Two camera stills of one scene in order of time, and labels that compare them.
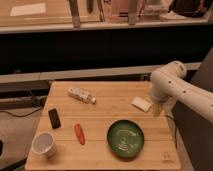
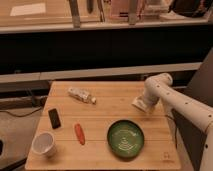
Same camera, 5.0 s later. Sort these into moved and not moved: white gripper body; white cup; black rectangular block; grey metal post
Moved: white gripper body
Not moved: white cup; black rectangular block; grey metal post
